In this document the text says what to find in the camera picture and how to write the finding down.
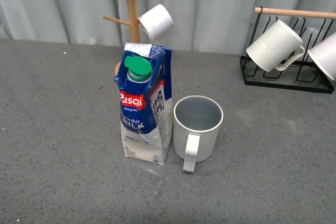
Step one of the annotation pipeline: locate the white mug at right edge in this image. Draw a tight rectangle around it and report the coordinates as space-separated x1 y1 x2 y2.
307 33 336 81

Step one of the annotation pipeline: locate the white curtain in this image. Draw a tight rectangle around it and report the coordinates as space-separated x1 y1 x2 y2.
1 0 335 55

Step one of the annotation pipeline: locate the small white cup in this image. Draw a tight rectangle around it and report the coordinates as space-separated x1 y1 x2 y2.
138 4 174 41

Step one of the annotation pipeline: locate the white ribbed mug on rack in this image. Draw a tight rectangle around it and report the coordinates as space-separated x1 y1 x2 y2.
246 20 306 72

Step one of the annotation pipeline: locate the wooden mug tree stand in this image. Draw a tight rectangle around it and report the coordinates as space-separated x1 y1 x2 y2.
102 0 144 77

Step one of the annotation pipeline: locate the white ribbed mug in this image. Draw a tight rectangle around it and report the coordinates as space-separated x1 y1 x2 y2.
173 95 224 173
246 20 306 72

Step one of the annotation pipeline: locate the black wire mug rack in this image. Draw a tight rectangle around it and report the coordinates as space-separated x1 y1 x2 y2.
239 7 335 93

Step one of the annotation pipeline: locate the blue white milk carton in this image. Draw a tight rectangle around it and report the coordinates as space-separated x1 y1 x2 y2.
114 43 173 165

